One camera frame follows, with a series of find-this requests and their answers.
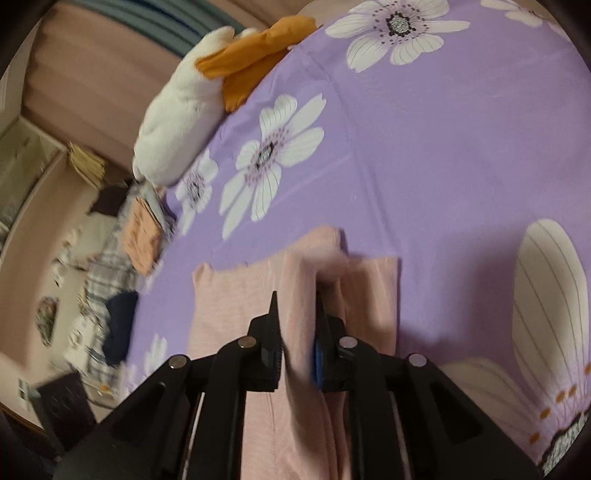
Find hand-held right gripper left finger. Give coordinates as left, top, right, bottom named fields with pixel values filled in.
left=55, top=291, right=284, bottom=480

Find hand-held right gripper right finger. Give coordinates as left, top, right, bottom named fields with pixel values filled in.
left=314, top=293, right=541, bottom=480

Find pink long-sleeve shirt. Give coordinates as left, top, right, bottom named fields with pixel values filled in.
left=191, top=225, right=400, bottom=480

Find navy blue cloth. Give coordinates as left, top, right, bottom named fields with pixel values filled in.
left=102, top=291, right=139, bottom=367

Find orange patterned folded garment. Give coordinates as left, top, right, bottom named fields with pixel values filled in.
left=122, top=196, right=164, bottom=277

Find grey plaid quilt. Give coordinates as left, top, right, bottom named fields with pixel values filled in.
left=69, top=222, right=162, bottom=398

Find purple floral blanket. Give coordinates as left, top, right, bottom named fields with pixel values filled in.
left=124, top=0, right=591, bottom=478

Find black box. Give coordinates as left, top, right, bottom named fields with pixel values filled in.
left=36, top=369, right=100, bottom=450

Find beige pillow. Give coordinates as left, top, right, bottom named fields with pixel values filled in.
left=78, top=212, right=121, bottom=264

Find cartoon printed cloth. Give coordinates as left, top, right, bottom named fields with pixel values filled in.
left=51, top=226, right=90, bottom=287

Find dark brown cloth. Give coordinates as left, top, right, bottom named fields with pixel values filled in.
left=90, top=185, right=132, bottom=215

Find white plush duck toy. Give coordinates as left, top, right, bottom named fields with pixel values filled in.
left=132, top=15, right=319, bottom=188

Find yellow striped cloth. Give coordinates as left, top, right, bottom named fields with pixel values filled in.
left=67, top=141, right=107, bottom=190

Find white shelf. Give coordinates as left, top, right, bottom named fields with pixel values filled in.
left=0, top=115, right=68, bottom=245

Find teal curtain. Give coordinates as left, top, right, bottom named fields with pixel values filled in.
left=106, top=0, right=222, bottom=49

